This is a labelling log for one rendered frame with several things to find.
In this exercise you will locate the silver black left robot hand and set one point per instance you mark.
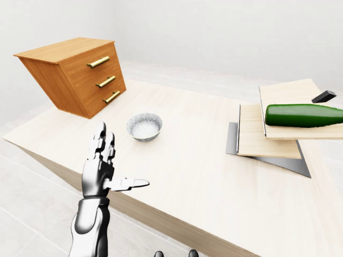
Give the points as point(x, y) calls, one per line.
point(95, 174)

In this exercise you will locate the small dark rounded shape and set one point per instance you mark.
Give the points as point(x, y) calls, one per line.
point(158, 254)
point(193, 253)

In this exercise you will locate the green wine bottle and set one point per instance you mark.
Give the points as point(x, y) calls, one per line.
point(297, 115)

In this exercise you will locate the wooden cabinet with drawers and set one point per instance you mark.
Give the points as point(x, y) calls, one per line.
point(48, 72)

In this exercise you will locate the wooden wine rack, metal base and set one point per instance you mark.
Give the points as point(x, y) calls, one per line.
point(262, 139)

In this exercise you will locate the wooden drawer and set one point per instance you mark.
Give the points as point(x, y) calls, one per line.
point(85, 87)
point(92, 107)
point(77, 67)

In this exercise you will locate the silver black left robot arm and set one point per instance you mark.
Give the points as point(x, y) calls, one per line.
point(88, 225)

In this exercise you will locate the small black block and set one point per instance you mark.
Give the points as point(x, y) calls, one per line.
point(323, 96)

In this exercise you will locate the speckled grey patterned bowl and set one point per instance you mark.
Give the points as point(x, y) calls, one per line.
point(144, 128)

